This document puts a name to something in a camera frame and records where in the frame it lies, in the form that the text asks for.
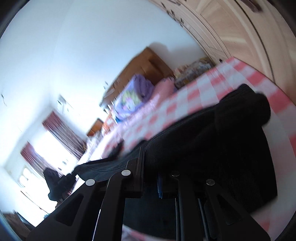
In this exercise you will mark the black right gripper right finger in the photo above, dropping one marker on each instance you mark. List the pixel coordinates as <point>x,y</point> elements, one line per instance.
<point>202,214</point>

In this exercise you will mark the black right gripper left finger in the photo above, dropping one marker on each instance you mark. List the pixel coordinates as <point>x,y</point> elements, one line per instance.
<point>95,210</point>

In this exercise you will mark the dark navy pants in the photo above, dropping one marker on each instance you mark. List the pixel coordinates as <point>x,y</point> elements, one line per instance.
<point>223,144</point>

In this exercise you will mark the brown far nightstand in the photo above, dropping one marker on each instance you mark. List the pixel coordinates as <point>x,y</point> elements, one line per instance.
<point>96,127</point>

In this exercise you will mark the dark red left curtain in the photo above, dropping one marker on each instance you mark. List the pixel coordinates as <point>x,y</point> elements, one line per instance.
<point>38,163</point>

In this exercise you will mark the dark red curtain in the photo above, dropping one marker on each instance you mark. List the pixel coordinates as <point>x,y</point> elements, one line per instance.
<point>74,144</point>
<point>38,163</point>

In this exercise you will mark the dark red right curtain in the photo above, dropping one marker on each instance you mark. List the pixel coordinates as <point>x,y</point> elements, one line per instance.
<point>74,144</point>

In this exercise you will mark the pink bed sheet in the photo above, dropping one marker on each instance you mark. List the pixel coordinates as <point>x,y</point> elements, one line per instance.
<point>161,92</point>

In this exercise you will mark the pink white checkered sheet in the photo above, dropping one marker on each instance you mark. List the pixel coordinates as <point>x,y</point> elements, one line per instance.
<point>277,218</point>

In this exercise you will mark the purple floral folded quilt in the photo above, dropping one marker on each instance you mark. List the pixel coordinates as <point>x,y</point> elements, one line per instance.
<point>134,96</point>

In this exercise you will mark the floral covered nightstand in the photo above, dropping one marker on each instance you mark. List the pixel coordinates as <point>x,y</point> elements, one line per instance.
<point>186,73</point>

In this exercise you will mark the brown wooden headboard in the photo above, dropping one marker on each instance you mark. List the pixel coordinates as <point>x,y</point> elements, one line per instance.
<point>146,63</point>

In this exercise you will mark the light wood wardrobe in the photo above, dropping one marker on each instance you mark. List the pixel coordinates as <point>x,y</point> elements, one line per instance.
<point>254,32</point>

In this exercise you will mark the white wall air conditioner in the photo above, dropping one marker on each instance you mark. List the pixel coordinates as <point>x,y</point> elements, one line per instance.
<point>62,105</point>

